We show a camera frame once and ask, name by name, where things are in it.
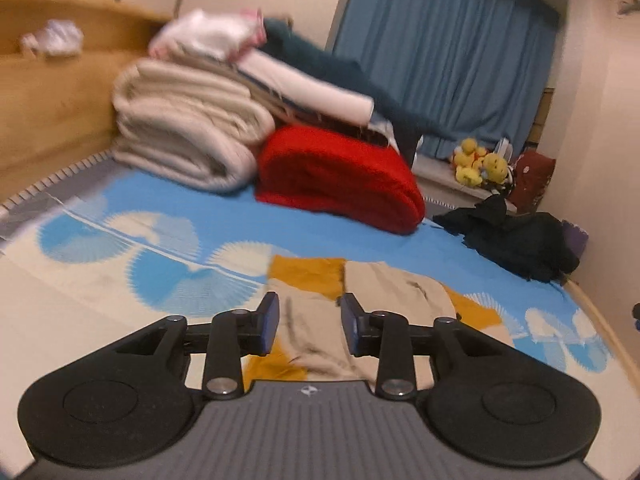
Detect dark blue shark plush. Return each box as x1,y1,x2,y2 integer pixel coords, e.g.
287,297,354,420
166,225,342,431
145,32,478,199
260,19,466,168

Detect black clothing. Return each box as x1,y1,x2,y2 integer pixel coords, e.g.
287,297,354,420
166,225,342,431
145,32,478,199
432,195,581,283

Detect yellow plush toy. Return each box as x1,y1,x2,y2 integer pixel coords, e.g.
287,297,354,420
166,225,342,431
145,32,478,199
452,139,488,188
480,152,511,192

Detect dark striped folded blanket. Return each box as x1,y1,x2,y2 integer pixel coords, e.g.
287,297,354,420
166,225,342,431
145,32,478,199
272,105,401,152

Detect blue white patterned bed sheet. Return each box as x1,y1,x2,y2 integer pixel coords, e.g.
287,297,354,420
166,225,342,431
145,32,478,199
0,152,618,478

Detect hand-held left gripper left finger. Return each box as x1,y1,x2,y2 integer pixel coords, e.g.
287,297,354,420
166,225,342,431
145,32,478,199
106,292,281,402

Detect red folded blanket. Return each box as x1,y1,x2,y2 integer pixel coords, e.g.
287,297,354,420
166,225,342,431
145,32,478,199
254,125,427,235

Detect blue curtain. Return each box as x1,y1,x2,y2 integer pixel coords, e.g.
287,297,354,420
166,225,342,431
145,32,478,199
332,0,561,161

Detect dark red cushion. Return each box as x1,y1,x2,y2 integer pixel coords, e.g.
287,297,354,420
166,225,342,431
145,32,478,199
512,152,557,213

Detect white folded quilt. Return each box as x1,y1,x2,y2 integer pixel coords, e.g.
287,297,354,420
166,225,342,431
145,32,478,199
111,57,276,193

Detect beige and mustard hoodie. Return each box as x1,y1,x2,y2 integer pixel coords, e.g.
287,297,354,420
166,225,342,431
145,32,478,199
242,255,516,391

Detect white window sill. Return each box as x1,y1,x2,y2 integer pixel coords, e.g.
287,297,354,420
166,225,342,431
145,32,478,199
415,152,501,211

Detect striped plush toy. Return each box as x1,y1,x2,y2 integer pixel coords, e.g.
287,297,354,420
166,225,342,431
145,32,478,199
497,137,517,193

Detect white and pink folded clothes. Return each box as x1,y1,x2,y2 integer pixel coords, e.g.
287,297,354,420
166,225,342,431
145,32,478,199
240,52,375,123

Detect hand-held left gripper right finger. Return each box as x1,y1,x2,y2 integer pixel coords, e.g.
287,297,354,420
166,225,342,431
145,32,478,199
340,292,502,402

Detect wooden headboard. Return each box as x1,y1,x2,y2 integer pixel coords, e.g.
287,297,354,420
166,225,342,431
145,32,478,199
0,0,173,201

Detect wooden bed side rail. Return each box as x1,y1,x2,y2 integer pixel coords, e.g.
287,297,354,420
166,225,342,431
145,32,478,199
565,280,633,376

